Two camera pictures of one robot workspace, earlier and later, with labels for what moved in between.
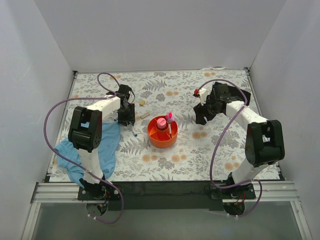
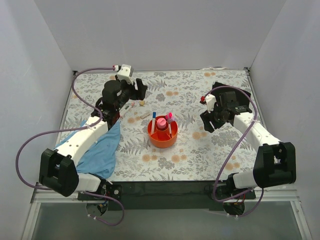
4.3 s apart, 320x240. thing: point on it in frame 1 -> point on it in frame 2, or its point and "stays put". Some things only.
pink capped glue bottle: x=161 y=123 stays put
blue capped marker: x=135 y=134 -> x=153 y=122
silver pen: x=170 y=130 stays put
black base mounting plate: x=172 y=195 stays put
